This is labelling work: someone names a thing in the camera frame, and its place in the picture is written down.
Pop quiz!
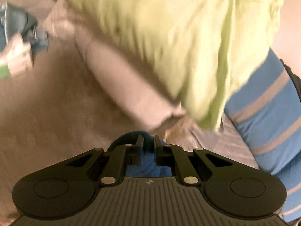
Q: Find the blue fleece jacket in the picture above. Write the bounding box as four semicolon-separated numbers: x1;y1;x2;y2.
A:
110;131;176;177

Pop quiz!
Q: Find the white and green box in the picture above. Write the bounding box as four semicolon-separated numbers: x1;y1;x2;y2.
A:
0;33;33;80

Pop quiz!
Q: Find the grey quilted bedspread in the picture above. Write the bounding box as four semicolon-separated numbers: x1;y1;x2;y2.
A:
0;0;259;224

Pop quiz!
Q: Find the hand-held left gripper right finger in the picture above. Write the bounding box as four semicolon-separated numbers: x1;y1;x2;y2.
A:
154;135;233;185

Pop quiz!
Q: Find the blue grey crumpled cloth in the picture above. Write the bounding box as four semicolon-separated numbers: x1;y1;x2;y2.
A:
0;2;51;53

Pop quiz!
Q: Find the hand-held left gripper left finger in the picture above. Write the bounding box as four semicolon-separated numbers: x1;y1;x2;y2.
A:
65;135;144;185

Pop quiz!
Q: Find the blue grey-striped pillow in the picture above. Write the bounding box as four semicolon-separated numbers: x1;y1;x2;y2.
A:
274;160;301;223
223;48;301;176

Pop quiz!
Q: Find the light green pillow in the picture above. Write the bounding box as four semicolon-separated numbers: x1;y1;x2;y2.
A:
45;0;285;131

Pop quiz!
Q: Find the white fluffy duvet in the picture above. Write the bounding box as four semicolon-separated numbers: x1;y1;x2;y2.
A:
43;0;189;131

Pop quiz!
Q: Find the black garment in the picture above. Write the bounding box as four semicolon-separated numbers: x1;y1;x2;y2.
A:
280;59;301;99

